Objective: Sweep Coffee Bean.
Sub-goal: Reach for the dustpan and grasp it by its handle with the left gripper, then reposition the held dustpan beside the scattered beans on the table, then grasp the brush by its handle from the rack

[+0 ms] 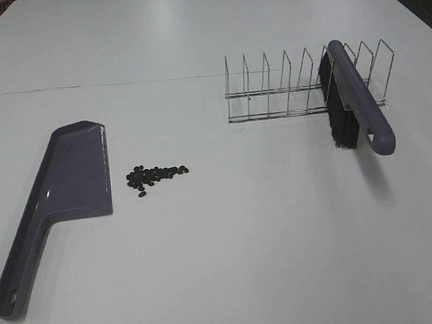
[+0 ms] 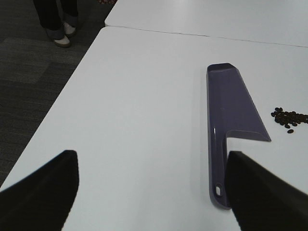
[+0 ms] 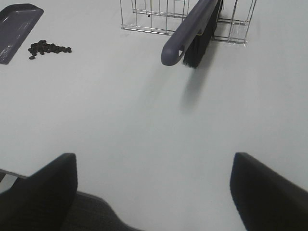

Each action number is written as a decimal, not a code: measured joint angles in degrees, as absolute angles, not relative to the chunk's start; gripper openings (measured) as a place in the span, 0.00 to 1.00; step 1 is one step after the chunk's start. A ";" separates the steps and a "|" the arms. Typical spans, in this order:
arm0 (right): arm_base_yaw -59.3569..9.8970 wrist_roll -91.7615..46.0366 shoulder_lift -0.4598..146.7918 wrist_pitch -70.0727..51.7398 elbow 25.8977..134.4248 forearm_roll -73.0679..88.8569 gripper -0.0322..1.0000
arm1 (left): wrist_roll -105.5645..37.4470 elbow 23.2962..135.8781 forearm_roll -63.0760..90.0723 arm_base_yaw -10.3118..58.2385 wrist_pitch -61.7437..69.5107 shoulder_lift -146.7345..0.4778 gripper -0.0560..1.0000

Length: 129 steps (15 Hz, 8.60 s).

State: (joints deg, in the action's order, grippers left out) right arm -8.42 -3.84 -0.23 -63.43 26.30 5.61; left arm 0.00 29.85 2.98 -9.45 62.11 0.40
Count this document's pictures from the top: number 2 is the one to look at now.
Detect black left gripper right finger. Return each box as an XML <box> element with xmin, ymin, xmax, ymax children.
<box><xmin>225</xmin><ymin>151</ymin><xmax>308</xmax><ymax>231</ymax></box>

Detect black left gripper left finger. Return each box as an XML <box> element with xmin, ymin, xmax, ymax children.
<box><xmin>0</xmin><ymin>150</ymin><xmax>79</xmax><ymax>231</ymax></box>

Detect pile of coffee beans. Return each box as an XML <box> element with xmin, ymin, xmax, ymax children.
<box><xmin>270</xmin><ymin>107</ymin><xmax>308</xmax><ymax>134</ymax></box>

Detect purple plastic dustpan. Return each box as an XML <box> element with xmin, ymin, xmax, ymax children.
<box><xmin>206</xmin><ymin>63</ymin><xmax>271</xmax><ymax>210</ymax></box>

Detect right white shoe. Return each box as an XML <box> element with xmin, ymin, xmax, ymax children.
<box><xmin>53</xmin><ymin>36</ymin><xmax>71</xmax><ymax>48</ymax></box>

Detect white shoe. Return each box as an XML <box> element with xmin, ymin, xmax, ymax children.
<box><xmin>53</xmin><ymin>36</ymin><xmax>71</xmax><ymax>48</ymax></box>
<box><xmin>63</xmin><ymin>22</ymin><xmax>77</xmax><ymax>38</ymax></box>

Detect left white shoe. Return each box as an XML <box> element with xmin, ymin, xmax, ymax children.
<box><xmin>63</xmin><ymin>22</ymin><xmax>77</xmax><ymax>38</ymax></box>

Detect person's legs in jeans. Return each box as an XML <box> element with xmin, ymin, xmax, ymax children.
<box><xmin>33</xmin><ymin>0</ymin><xmax>78</xmax><ymax>40</ymax></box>

